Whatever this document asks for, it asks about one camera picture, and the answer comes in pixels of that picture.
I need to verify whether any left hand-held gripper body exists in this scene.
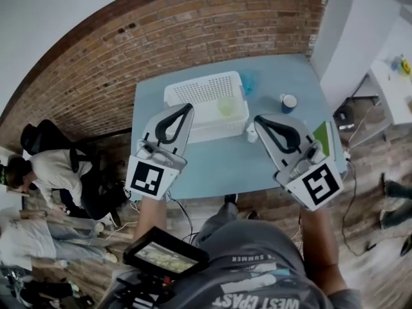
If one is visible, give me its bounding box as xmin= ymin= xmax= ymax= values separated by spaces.
xmin=124 ymin=103 xmax=196 ymax=201

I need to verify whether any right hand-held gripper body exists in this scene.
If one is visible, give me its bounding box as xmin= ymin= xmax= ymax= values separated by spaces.
xmin=254 ymin=113 xmax=344 ymax=212

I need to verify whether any small white cup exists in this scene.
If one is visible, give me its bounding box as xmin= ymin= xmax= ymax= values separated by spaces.
xmin=245 ymin=122 xmax=260 ymax=143

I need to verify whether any dark blue cup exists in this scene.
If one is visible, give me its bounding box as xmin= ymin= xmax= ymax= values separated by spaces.
xmin=280 ymin=93 xmax=298 ymax=115

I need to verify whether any white perforated plastic basket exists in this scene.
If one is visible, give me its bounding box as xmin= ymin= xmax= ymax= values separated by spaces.
xmin=163 ymin=71 xmax=250 ymax=145

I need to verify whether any translucent green cup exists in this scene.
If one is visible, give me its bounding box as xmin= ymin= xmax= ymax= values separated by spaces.
xmin=216 ymin=97 xmax=241 ymax=120

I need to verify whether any person's right forearm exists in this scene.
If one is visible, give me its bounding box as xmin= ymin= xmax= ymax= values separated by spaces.
xmin=300 ymin=204 xmax=350 ymax=299

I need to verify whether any person's left forearm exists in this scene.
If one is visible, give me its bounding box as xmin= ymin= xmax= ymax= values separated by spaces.
xmin=133 ymin=194 xmax=169 ymax=248

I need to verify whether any green notebook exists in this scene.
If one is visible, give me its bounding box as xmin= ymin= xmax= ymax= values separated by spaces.
xmin=312 ymin=120 xmax=333 ymax=159

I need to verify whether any black box on floor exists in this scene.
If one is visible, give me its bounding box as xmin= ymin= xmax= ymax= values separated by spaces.
xmin=332 ymin=104 xmax=355 ymax=131

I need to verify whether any person's grey trouser leg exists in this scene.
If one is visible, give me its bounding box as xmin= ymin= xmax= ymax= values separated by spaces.
xmin=192 ymin=201 xmax=239 ymax=247

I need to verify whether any black monitor screen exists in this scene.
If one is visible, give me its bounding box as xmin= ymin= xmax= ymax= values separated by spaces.
xmin=122 ymin=226 xmax=211 ymax=281

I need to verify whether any person's grey printed shirt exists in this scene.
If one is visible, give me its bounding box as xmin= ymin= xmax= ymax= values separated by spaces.
xmin=106 ymin=219 xmax=363 ymax=309

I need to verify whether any black office chair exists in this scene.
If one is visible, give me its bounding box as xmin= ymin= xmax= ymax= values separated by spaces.
xmin=20 ymin=118 xmax=95 ymax=173

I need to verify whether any white side desk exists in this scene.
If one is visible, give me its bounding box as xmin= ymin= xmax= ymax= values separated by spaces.
xmin=352 ymin=59 xmax=412 ymax=141

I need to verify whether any black thin cable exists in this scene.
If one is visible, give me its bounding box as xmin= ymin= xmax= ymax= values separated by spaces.
xmin=166 ymin=191 xmax=202 ymax=243

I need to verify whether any black floor cable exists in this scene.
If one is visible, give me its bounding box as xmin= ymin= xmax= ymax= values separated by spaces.
xmin=340 ymin=159 xmax=378 ymax=257

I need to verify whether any black chest camera rig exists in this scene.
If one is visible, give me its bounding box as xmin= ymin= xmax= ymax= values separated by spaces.
xmin=115 ymin=270 xmax=181 ymax=309

